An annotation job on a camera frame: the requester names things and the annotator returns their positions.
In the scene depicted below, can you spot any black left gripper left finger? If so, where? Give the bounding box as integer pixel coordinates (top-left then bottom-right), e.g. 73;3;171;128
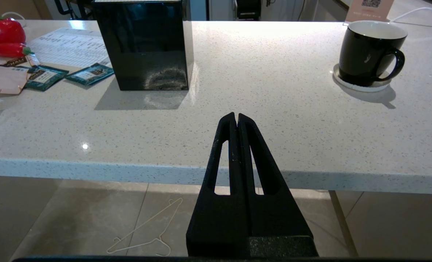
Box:
186;112;247;256

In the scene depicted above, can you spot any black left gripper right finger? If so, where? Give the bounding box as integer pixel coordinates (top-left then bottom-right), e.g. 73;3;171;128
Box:
238;114;318;257

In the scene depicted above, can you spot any metal table leg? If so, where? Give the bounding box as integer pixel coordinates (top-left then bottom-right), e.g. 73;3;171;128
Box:
328;190;359;257

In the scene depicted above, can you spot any round glass coaster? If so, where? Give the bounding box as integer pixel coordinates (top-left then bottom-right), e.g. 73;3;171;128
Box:
333;64;393;92

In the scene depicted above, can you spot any black cup white inside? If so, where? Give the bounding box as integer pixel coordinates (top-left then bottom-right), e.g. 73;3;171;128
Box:
338;20;408;87

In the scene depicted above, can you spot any black tissue box white top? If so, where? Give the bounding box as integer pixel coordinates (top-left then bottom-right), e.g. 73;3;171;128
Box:
93;0;194;91

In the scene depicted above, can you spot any dark green card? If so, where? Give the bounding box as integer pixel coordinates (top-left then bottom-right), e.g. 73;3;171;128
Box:
25;65;70;92
66;63;115;86

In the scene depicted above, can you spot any white printed paper sheet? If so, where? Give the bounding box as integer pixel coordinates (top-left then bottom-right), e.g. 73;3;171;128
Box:
28;27;113;69

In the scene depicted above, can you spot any beige QR code sign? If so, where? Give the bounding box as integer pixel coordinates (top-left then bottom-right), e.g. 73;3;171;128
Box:
343;0;395;26

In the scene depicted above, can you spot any pink pad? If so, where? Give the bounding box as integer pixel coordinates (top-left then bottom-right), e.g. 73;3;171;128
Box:
0;65;31;95

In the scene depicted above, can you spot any red chili toy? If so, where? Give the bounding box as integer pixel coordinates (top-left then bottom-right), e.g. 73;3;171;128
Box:
0;43;35;58

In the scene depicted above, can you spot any red round object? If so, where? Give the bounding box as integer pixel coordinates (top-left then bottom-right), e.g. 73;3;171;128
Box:
0;16;27;44

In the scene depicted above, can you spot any white wire hanger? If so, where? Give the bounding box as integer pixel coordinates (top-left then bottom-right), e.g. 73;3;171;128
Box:
106;198;184;257

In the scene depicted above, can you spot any white power cable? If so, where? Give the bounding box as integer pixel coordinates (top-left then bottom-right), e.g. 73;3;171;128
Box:
390;7;432;23

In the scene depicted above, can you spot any white cord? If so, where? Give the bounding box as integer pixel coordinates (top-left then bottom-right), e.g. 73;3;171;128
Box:
0;12;27;28

